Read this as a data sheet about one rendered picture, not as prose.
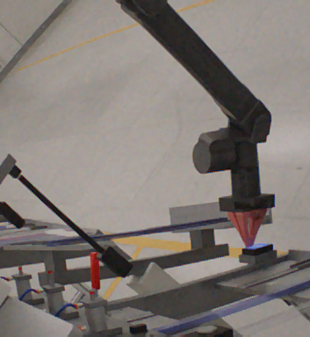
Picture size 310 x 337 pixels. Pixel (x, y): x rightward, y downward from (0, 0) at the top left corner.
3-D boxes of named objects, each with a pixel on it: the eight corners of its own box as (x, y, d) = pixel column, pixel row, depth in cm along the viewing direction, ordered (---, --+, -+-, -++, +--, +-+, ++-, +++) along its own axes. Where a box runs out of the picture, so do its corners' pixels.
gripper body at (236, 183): (251, 209, 126) (248, 168, 125) (217, 207, 134) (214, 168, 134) (277, 203, 129) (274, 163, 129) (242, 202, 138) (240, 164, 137)
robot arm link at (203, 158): (273, 116, 125) (245, 98, 131) (224, 119, 119) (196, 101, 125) (262, 175, 130) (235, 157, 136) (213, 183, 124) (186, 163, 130)
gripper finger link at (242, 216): (244, 251, 128) (241, 202, 128) (220, 248, 134) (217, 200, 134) (270, 244, 132) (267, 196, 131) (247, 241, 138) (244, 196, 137)
